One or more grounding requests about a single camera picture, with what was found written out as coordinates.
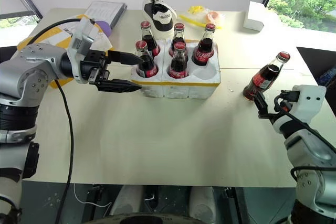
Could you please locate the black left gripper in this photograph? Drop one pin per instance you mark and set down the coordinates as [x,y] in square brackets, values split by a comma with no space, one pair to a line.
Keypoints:
[94,62]

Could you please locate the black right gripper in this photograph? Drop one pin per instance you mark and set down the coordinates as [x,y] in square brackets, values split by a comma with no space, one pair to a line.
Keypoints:
[278,106]

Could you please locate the glass cola bottle red cap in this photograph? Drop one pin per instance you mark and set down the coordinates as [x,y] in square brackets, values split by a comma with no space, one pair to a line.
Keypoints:
[204,48]
[265,77]
[179,36]
[179,64]
[146,64]
[149,39]

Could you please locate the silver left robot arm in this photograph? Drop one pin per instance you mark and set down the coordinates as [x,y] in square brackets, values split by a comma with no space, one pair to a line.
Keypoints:
[31,69]

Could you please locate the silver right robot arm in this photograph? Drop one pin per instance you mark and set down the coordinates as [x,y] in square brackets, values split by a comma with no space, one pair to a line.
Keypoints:
[312,161]

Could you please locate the white foam crate yellow tape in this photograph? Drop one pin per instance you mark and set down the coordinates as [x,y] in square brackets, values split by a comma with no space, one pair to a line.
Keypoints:
[183,87]

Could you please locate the small white cardboard box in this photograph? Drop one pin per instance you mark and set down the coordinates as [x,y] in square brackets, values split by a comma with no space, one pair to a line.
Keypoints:
[256,16]

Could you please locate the purple round disc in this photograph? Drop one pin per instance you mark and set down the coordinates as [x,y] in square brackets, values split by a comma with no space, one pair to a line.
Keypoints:
[106,28]

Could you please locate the grey book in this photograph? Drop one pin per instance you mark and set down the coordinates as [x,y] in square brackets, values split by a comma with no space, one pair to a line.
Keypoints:
[105,11]

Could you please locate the white and black sneaker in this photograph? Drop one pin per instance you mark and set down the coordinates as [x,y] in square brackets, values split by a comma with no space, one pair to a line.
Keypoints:
[160,19]

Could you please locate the black bin with blue item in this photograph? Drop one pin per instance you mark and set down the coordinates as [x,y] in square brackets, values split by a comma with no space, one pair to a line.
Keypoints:
[320,64]

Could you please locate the clear bag with yellow strip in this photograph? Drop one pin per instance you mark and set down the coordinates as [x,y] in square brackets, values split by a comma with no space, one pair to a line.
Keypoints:
[195,22]

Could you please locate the yellow toy pieces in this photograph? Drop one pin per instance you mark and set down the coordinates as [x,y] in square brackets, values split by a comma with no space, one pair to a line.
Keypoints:
[196,9]

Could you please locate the orange pink round toy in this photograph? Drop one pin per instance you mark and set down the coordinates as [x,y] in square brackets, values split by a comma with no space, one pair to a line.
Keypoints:
[214,15]

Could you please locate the white rounded shape under table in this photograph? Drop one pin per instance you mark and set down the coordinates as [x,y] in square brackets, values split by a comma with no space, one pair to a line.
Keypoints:
[202,203]
[127,199]

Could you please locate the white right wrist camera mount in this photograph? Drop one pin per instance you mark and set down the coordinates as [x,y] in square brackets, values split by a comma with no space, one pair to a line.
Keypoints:
[309,100]

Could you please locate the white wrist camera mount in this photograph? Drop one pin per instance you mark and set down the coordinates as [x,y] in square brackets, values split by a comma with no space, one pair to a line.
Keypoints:
[84,37]
[309,100]

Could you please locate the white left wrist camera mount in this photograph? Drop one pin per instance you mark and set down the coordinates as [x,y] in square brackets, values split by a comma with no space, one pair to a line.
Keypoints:
[84,37]

